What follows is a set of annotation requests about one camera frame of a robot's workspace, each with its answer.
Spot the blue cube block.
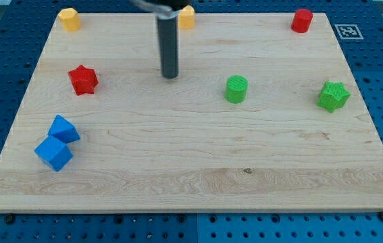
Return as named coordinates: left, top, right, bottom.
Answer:
left=34, top=136, right=73, bottom=171

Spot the green cylinder block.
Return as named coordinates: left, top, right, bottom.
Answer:
left=225, top=75, right=248, bottom=103

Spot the light wooden board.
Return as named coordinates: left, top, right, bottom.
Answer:
left=0, top=13, right=383, bottom=214

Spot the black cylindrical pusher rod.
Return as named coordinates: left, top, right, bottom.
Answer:
left=156, top=0, right=191, bottom=79

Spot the yellow pentagon block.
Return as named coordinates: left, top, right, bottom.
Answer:
left=178, top=5, right=195, bottom=30

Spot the red star block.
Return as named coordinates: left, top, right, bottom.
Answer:
left=68, top=65, right=99, bottom=96

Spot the blue triangular prism block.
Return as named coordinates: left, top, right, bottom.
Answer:
left=48, top=115, right=80, bottom=144

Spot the green star block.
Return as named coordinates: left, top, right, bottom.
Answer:
left=317, top=81, right=351, bottom=113

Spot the red cylinder block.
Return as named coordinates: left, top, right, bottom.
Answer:
left=290, top=9, right=313, bottom=33

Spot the yellow hexagonal block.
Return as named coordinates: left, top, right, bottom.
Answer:
left=57, top=7, right=81, bottom=32

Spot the white fiducial marker tag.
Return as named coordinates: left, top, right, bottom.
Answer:
left=335, top=24, right=363, bottom=40

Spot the black bolt left front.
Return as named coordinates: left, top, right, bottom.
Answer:
left=3, top=214, right=16, bottom=225

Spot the grey cable on rod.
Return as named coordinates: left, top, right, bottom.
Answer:
left=129, top=0, right=182, bottom=20

